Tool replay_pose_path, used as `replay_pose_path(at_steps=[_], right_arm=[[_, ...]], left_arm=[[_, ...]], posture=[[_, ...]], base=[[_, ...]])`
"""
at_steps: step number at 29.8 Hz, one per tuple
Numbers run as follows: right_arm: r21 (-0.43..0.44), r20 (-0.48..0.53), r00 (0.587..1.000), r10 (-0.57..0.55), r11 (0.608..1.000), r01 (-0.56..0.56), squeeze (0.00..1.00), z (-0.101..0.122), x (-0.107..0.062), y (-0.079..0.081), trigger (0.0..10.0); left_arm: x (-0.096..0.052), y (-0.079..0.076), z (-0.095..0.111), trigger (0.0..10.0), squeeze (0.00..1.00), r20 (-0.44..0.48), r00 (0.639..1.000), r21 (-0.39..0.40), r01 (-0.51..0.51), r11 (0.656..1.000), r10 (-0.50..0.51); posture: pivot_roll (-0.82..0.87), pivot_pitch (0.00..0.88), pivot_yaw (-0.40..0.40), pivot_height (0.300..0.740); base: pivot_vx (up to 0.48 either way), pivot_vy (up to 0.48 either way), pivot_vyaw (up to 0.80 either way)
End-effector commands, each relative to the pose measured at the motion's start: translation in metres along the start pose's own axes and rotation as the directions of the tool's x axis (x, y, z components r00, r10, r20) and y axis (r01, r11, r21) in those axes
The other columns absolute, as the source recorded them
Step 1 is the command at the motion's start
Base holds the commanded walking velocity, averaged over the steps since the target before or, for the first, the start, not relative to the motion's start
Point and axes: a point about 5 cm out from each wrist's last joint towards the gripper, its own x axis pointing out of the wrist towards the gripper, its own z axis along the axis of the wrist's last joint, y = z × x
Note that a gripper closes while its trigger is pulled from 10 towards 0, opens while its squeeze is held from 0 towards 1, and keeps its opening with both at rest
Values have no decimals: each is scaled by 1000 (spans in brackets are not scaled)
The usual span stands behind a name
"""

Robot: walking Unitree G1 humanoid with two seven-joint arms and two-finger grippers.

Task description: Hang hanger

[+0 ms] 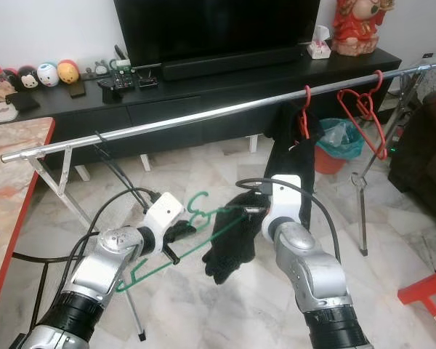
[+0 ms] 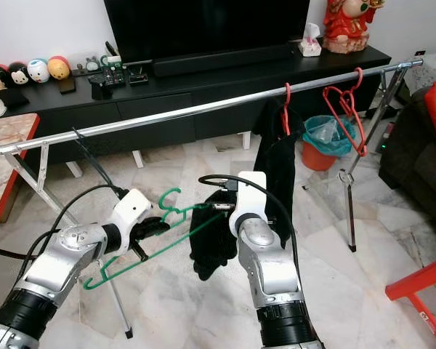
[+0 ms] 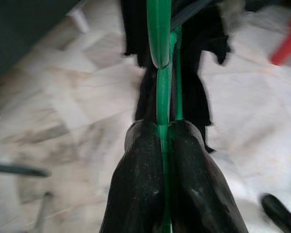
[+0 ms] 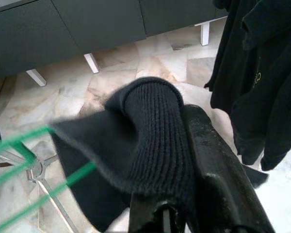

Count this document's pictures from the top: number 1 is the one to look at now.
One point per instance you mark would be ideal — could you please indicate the black shirt with small logo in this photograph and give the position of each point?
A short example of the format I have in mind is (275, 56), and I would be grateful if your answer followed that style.
(291, 145)

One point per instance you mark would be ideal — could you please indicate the lace covered side table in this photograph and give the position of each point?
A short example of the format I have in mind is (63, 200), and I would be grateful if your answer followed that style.
(432, 76)

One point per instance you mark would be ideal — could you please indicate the black small tray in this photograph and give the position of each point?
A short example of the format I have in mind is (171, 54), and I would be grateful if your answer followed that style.
(147, 80)

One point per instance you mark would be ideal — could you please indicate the black TV cabinet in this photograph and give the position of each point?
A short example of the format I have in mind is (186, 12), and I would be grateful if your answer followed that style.
(203, 98)

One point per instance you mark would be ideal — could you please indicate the green white small figure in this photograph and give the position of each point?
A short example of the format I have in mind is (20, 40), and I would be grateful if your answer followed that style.
(120, 65)

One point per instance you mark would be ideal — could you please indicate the green plastic hanger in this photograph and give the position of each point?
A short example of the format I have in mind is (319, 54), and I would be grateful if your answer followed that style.
(203, 211)

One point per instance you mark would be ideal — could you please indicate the black and white toy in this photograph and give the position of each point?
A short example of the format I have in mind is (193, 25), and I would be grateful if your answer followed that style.
(29, 78)

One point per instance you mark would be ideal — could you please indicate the black plastic hanger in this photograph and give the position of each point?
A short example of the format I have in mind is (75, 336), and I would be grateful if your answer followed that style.
(116, 167)

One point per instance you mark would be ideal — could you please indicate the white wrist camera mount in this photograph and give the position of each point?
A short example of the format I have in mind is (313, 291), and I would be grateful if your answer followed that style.
(163, 212)
(285, 200)

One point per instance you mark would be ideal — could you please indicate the silver metal clothes rack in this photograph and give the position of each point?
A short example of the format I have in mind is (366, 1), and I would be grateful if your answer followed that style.
(203, 115)

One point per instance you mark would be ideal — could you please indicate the white tissue box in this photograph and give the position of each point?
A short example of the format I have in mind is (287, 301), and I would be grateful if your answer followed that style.
(319, 45)

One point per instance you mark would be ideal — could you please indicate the red laughing figure statue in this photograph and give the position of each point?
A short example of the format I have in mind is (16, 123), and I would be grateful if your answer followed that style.
(360, 29)

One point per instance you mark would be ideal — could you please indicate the white round toy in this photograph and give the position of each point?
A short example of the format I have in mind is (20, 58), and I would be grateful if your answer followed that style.
(48, 75)

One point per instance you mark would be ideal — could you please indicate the white small box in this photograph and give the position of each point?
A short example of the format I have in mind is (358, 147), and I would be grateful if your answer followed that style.
(0, 113)

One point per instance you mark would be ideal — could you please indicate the black television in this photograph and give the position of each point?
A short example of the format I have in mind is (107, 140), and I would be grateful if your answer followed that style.
(218, 29)

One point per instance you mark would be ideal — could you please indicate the black shirt with red trim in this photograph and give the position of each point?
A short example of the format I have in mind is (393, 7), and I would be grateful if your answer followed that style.
(232, 247)

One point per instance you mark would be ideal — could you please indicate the black phone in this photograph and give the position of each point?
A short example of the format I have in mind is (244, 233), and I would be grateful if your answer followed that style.
(76, 89)

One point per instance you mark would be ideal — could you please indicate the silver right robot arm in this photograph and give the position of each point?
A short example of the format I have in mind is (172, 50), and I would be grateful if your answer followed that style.
(312, 283)

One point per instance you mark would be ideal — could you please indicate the grey small figure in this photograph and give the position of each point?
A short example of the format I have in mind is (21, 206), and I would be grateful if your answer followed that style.
(100, 70)

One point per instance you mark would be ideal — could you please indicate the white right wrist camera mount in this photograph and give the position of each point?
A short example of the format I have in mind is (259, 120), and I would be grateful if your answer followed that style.
(285, 200)

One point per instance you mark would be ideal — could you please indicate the black soundbar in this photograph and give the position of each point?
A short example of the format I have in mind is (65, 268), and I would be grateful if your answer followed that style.
(232, 64)

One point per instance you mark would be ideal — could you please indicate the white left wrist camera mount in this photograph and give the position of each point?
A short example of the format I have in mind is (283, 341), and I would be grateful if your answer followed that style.
(163, 212)

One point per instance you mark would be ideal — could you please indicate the red hanger with white tag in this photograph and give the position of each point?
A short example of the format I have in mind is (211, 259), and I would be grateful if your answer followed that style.
(305, 116)

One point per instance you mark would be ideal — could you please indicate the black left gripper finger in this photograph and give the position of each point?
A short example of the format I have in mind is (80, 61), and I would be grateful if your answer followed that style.
(183, 237)
(185, 226)

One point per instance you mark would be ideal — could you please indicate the dark brown sofa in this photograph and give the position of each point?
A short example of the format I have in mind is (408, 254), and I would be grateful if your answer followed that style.
(429, 167)

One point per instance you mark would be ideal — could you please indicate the black small box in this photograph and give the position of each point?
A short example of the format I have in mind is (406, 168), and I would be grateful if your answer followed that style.
(23, 102)

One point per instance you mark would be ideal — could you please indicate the red plastic hanger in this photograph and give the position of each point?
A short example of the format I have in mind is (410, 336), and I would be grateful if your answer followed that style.
(360, 109)

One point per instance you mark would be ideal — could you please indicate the red plastic stool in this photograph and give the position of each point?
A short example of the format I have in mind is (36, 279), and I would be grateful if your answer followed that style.
(429, 291)

